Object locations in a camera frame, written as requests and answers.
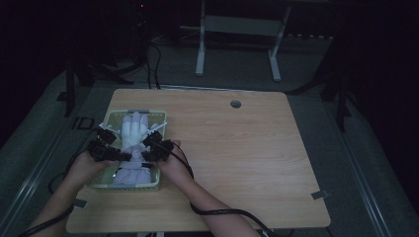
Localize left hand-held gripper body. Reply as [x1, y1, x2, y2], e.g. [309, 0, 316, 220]
[86, 122, 121, 163]

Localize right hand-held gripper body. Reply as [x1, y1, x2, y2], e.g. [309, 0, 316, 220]
[144, 121, 175, 163]

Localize lilac glove with white back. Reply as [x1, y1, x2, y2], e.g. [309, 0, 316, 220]
[113, 111, 160, 186]

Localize pale green plastic basket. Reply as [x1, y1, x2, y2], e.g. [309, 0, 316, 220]
[86, 109, 168, 192]

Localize person's right hand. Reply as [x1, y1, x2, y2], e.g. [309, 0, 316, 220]
[154, 139, 196, 182]

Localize person's left hand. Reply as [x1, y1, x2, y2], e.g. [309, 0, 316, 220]
[66, 149, 117, 186]

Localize grey tape strip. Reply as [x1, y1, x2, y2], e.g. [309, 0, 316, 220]
[72, 197, 89, 209]
[310, 190, 331, 200]

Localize black metal stand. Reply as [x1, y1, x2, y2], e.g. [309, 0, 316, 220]
[55, 57, 134, 119]
[290, 62, 359, 133]

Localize dark equipment with red light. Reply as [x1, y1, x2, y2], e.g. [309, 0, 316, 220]
[132, 0, 150, 63]

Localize white metal stand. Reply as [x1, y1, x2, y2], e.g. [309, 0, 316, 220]
[195, 0, 293, 83]

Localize black cable loop on floor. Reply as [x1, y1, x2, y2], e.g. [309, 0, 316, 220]
[47, 171, 68, 196]

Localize black hanging cables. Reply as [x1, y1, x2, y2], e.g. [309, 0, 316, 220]
[143, 40, 163, 91]

